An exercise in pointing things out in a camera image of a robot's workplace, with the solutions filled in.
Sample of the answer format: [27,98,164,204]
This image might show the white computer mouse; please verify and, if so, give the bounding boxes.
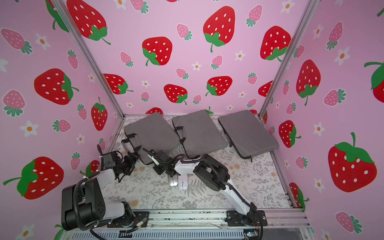
[178,174,188,192]

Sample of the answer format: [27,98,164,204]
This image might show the grey laptop bag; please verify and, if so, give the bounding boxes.
[122,113,181,165]
[172,110,228,159]
[218,110,279,160]

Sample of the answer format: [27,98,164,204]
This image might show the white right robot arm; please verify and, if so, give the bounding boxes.
[143,148,262,226]

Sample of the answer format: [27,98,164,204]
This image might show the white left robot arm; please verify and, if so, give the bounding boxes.
[61,145,140,231]

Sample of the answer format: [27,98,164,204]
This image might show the silver computer mouse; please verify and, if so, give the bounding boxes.
[168,175,179,187]

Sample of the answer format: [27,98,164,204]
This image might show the floral patterned table mat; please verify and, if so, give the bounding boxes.
[102,146,292,210]

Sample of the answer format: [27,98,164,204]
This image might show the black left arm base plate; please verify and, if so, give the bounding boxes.
[107,211,150,228]

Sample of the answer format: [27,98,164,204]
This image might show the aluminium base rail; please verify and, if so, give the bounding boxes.
[64,208,314,240]

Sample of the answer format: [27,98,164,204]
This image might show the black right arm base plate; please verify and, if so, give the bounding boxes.
[225,210,268,227]

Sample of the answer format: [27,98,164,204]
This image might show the aluminium frame post left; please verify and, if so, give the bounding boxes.
[52,0,125,119]

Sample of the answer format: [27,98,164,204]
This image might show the aluminium frame post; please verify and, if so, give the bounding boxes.
[258,0,320,120]
[52,0,125,119]

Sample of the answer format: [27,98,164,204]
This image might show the aluminium frame post right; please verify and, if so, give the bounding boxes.
[258,0,320,120]

